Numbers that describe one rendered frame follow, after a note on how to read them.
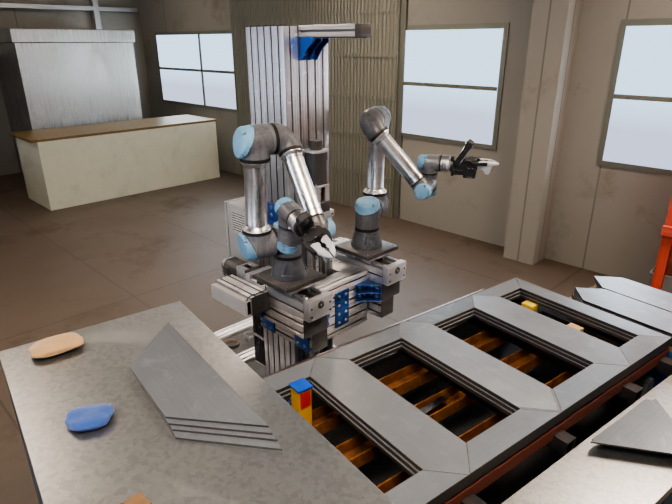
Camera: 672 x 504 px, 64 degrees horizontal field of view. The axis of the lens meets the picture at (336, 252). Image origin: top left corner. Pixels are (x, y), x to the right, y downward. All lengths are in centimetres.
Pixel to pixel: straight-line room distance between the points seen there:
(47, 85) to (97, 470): 746
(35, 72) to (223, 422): 743
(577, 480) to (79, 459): 138
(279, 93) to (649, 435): 183
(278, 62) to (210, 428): 148
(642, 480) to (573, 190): 370
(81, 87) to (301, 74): 658
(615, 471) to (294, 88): 179
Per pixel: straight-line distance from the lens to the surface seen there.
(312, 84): 241
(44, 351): 191
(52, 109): 861
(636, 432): 207
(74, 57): 870
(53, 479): 146
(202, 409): 151
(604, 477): 192
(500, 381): 203
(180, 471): 138
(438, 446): 172
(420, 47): 603
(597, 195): 527
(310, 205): 197
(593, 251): 541
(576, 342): 236
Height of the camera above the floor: 197
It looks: 21 degrees down
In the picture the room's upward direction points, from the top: straight up
